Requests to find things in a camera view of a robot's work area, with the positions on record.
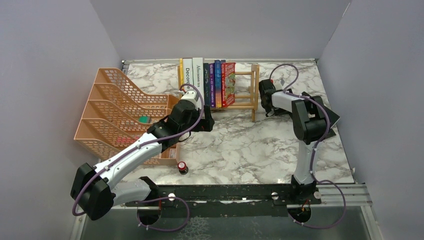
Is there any purple 52-Storey Treehouse book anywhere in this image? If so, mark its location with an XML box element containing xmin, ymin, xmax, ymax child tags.
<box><xmin>209</xmin><ymin>63</ymin><xmax>216</xmax><ymax>108</ymax></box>

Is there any Afternoon tea coffee cover book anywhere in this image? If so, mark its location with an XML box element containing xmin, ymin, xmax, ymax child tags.
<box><xmin>192</xmin><ymin>57</ymin><xmax>205</xmax><ymax>101</ymax></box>

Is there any red 13-Storey Treehouse book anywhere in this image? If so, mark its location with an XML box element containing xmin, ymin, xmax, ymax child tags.
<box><xmin>221</xmin><ymin>62</ymin><xmax>236</xmax><ymax>108</ymax></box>

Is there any white Furniture Decorate book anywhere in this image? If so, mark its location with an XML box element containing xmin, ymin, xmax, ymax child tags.
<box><xmin>182</xmin><ymin>58</ymin><xmax>195</xmax><ymax>86</ymax></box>

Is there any floral Little Women book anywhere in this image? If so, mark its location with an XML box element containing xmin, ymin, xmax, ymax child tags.
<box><xmin>203</xmin><ymin>62</ymin><xmax>211</xmax><ymax>106</ymax></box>

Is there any blue Jane Eyre book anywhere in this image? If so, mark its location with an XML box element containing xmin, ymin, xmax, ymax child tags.
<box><xmin>214</xmin><ymin>59</ymin><xmax>222</xmax><ymax>109</ymax></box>

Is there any black Moon and Sixpence book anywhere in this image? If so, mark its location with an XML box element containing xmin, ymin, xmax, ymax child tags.
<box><xmin>301</xmin><ymin>91</ymin><xmax>340</xmax><ymax>139</ymax></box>

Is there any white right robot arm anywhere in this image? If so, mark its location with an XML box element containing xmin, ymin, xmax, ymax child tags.
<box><xmin>258</xmin><ymin>79</ymin><xmax>339</xmax><ymax>204</ymax></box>

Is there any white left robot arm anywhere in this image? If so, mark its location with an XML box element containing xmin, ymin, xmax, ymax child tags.
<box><xmin>70</xmin><ymin>99</ymin><xmax>215</xmax><ymax>221</ymax></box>

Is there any wooden book rack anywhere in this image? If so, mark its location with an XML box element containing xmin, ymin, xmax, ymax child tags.
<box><xmin>177</xmin><ymin>60</ymin><xmax>260</xmax><ymax>122</ymax></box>

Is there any green eraser in organizer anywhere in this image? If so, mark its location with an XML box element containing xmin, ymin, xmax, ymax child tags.
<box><xmin>138</xmin><ymin>115</ymin><xmax>152</xmax><ymax>124</ymax></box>

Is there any thin yellow book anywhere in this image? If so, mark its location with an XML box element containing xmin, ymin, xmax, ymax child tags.
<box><xmin>179</xmin><ymin>58</ymin><xmax>185</xmax><ymax>93</ymax></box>

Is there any red capped small bottle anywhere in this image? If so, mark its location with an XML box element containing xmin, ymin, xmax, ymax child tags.
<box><xmin>177</xmin><ymin>161</ymin><xmax>189</xmax><ymax>175</ymax></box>

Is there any orange plastic file organizer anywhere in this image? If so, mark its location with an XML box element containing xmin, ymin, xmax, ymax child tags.
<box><xmin>74</xmin><ymin>68</ymin><xmax>179</xmax><ymax>161</ymax></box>

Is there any pink highlighter in organizer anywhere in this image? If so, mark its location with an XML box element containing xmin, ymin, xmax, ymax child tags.
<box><xmin>115</xmin><ymin>136</ymin><xmax>137</xmax><ymax>148</ymax></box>

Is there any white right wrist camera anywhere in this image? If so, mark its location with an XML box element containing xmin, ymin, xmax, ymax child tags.
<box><xmin>271</xmin><ymin>79</ymin><xmax>288</xmax><ymax>92</ymax></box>

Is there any black metal base rail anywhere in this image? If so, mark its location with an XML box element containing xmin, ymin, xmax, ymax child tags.
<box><xmin>125</xmin><ymin>183</ymin><xmax>321</xmax><ymax>218</ymax></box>

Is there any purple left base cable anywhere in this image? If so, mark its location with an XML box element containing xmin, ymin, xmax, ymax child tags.
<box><xmin>136</xmin><ymin>197</ymin><xmax>190</xmax><ymax>233</ymax></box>

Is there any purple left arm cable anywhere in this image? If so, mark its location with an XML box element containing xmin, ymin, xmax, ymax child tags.
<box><xmin>71</xmin><ymin>83</ymin><xmax>206</xmax><ymax>217</ymax></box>

